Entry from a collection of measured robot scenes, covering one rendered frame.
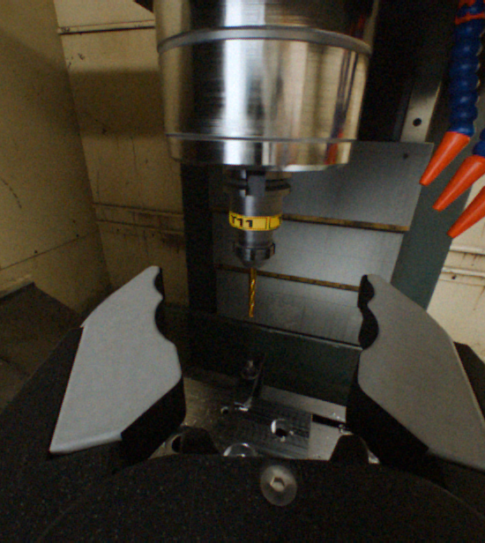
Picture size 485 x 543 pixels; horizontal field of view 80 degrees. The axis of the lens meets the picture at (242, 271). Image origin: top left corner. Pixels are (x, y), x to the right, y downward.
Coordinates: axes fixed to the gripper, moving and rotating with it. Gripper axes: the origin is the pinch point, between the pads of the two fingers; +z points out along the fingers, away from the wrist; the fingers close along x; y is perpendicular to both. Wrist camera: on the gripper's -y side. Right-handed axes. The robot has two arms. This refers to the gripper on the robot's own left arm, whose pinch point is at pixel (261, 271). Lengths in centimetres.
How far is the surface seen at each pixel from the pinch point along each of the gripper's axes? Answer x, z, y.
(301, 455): 8.5, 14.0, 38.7
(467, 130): 13.9, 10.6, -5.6
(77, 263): -79, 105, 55
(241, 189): -1.4, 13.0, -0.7
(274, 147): 0.8, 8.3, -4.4
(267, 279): 5, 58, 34
